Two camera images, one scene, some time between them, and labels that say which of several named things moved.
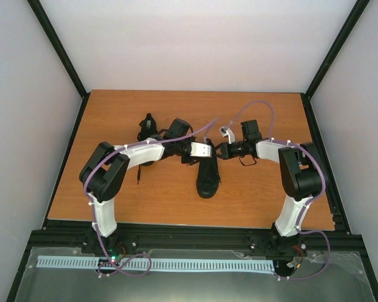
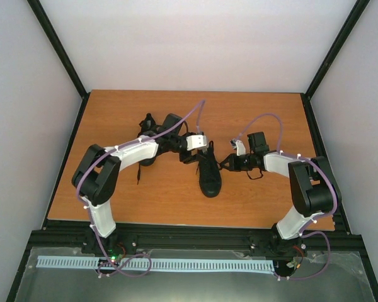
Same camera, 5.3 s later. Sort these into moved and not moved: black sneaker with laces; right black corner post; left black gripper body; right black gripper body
Moved: right black gripper body
Not moved: right black corner post; left black gripper body; black sneaker with laces
